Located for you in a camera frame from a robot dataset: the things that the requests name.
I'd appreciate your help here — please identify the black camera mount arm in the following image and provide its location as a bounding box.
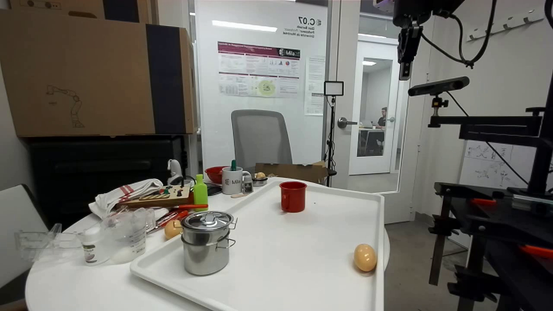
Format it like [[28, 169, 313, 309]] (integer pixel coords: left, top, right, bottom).
[[427, 74, 553, 197]]

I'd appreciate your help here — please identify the red mug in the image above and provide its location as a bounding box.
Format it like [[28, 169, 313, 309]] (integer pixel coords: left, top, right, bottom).
[[278, 180, 310, 214]]

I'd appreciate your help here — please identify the grey mesh office chair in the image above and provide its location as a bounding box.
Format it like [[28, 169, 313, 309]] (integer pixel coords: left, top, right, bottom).
[[230, 109, 294, 173]]

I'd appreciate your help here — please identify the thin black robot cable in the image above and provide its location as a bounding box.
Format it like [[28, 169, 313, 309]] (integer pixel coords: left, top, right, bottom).
[[420, 0, 501, 71]]

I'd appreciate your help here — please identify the green plastic bottle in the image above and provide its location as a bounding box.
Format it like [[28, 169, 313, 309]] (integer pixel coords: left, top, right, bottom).
[[192, 173, 209, 212]]

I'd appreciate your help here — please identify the black workbench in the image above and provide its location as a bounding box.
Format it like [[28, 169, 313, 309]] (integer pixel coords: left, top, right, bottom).
[[427, 180, 553, 311]]

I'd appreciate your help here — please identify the whiteboard with scribbles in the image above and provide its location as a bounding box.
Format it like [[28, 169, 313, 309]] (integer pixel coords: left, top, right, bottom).
[[458, 140, 545, 190]]

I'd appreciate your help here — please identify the white cloth red print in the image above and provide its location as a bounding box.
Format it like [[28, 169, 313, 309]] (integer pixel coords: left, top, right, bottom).
[[87, 176, 166, 221]]

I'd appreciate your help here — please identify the clear plastic bag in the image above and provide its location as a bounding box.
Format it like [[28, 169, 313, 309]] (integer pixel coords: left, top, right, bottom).
[[14, 223, 88, 266]]

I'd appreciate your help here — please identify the white wall hook rail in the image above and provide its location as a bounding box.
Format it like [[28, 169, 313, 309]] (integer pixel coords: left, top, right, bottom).
[[467, 12, 546, 43]]

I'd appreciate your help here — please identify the black stereo camera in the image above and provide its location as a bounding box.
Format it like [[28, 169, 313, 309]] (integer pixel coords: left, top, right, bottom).
[[406, 74, 472, 98]]

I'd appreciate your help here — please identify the steel pot with lid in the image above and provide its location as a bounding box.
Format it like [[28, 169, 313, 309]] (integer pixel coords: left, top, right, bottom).
[[180, 209, 239, 278]]

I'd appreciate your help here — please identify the white paper sheet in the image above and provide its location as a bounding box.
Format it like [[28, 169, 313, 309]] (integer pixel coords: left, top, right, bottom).
[[303, 54, 329, 117]]

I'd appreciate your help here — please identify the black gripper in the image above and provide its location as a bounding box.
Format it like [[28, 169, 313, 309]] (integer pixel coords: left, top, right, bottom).
[[392, 0, 437, 81]]

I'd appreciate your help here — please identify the white spray bottle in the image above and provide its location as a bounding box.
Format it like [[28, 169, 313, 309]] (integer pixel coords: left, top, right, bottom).
[[166, 157, 185, 187]]

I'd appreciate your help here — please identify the wooden board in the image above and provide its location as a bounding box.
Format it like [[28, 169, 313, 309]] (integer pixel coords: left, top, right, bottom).
[[119, 183, 195, 211]]

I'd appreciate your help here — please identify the purple header poster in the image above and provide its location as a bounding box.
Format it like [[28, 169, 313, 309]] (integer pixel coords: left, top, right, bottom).
[[216, 40, 306, 100]]

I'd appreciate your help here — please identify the large cardboard box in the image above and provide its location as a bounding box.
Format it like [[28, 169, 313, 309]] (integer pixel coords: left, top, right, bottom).
[[0, 7, 199, 140]]

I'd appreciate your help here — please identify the orange clamp handle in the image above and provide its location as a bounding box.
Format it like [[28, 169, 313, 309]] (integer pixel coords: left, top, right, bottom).
[[469, 197, 501, 211], [519, 244, 553, 261]]

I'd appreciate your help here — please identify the clear plastic container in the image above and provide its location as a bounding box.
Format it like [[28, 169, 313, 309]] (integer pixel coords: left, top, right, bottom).
[[97, 206, 157, 264]]

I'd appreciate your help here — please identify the white printed mug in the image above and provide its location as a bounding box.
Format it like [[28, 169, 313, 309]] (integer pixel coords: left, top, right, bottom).
[[221, 168, 256, 199]]

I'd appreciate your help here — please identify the white plastic tray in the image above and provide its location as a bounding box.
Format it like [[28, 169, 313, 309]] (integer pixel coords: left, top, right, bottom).
[[130, 176, 387, 311]]

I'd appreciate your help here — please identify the small white bottle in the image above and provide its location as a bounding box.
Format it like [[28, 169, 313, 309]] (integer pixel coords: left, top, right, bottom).
[[80, 226, 104, 266]]

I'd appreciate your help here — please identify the metal strainer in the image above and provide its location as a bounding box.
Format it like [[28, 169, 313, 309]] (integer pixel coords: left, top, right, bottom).
[[251, 169, 271, 188]]

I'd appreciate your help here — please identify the red bowl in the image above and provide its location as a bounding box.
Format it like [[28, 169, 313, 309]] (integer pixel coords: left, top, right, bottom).
[[204, 164, 228, 187]]

